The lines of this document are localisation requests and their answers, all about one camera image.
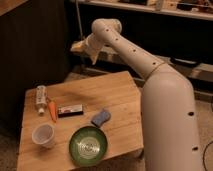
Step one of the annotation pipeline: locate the orange toy carrot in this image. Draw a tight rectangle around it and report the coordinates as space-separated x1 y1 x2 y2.
48 101 57 122

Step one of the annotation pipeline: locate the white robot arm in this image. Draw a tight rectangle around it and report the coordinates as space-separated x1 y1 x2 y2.
71 18 204 171

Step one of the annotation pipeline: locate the white paper cup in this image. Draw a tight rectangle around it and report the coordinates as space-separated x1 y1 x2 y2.
32 124 55 149

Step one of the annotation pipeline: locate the light wooden table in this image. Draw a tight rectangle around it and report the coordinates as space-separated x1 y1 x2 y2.
17 71 143 171

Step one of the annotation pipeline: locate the dark cabinet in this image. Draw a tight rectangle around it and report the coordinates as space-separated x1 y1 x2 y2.
0 0 69 132

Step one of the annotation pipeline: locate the black and red rectangular box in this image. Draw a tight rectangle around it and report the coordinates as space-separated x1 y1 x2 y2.
58 104 83 118

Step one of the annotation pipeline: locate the white plastic bottle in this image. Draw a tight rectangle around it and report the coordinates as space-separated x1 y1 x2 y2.
36 85 47 115

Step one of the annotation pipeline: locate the metal pole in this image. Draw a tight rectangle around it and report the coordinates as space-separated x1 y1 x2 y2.
75 0 85 41

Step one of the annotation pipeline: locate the black handle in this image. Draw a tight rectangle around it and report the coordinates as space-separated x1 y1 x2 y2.
170 58 201 68

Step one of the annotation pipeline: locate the wooden shelf with clutter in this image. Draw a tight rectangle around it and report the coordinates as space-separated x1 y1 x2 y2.
77 0 213 21

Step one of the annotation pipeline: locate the green ceramic bowl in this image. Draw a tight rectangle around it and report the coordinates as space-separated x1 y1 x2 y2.
69 126 108 167

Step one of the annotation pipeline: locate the long wooden beam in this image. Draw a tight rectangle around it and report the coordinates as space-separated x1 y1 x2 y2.
71 41 213 83

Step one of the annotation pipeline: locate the blue sponge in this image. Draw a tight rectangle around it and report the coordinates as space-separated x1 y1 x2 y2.
91 109 111 127

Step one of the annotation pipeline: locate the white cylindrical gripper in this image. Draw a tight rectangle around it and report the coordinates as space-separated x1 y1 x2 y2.
70 33 104 65

